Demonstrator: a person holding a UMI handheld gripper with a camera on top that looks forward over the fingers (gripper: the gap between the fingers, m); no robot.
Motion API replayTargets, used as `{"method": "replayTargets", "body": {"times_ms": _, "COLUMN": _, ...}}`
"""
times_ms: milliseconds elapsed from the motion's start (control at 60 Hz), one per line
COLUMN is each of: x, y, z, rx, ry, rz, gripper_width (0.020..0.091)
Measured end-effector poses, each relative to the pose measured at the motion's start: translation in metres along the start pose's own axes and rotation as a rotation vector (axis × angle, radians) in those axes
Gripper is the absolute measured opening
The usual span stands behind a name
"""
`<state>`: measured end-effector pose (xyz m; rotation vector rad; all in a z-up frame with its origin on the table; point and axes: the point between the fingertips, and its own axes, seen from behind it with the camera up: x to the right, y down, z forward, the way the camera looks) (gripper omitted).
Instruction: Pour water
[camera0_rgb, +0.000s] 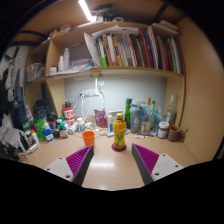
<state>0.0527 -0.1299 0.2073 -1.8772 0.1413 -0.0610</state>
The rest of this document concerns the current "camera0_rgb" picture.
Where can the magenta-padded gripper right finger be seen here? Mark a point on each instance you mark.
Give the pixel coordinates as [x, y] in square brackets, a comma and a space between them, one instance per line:
[163, 165]

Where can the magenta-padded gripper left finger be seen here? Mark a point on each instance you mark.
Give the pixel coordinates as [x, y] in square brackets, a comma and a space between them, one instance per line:
[63, 167]

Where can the yellow drink bottle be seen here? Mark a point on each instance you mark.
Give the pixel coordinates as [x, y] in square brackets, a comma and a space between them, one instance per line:
[119, 131]

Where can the brown mug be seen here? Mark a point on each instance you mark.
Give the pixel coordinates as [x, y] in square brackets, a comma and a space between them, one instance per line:
[174, 134]

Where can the brown jar white lid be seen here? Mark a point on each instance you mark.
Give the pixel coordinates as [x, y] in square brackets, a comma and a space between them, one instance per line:
[163, 130]

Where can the blue and white tub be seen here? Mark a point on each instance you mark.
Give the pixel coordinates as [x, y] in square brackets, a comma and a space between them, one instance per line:
[48, 135]

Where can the silver spray can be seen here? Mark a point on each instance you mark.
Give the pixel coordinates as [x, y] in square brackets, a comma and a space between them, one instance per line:
[32, 148]

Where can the orange plastic cup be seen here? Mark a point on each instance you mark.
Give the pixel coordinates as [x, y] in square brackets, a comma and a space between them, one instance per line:
[88, 138]

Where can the green canister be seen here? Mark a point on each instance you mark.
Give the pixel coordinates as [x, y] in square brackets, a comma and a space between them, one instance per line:
[39, 128]

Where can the red and white canister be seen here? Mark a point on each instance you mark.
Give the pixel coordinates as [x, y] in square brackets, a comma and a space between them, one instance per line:
[68, 116]

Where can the clear glass bottle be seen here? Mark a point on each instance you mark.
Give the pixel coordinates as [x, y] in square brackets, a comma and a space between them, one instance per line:
[171, 113]

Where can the yellow-capped bottle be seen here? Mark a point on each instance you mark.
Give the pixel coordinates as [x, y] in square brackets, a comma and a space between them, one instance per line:
[148, 113]

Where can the grey shaker bottle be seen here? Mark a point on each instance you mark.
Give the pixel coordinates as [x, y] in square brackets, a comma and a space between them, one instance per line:
[135, 118]

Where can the white hand brush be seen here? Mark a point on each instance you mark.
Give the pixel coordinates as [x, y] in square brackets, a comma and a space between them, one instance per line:
[110, 134]

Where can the magenta foil pouch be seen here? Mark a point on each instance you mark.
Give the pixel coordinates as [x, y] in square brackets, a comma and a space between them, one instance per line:
[100, 118]

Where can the tall green bottle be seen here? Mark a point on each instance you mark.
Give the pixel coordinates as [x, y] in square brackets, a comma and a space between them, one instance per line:
[128, 113]

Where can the black appliance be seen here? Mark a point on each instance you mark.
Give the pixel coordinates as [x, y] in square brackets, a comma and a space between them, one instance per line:
[40, 109]

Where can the white and blue carton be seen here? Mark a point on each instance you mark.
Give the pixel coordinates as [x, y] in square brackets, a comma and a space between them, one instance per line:
[110, 120]

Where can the hanging dark clothes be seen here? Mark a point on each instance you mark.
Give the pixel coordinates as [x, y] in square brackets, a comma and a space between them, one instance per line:
[13, 93]

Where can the white LED light bar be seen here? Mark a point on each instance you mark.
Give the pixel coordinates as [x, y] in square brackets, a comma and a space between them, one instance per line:
[86, 10]

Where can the white wall power socket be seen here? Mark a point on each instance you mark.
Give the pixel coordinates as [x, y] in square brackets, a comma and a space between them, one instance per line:
[89, 92]

